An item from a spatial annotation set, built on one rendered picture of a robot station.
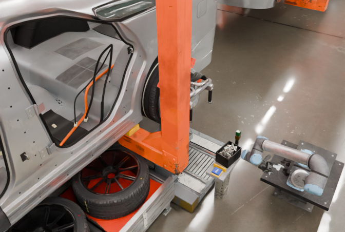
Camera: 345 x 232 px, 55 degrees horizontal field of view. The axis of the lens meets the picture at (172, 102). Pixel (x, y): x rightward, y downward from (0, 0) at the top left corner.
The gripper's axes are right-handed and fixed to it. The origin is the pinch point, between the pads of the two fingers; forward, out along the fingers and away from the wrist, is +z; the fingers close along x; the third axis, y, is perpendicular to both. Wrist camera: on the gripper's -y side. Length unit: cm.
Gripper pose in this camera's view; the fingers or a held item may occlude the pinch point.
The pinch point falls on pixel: (279, 169)
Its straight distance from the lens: 311.4
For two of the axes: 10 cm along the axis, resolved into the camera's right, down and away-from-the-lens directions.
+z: 8.8, 4.6, 1.6
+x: 3.9, -4.8, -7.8
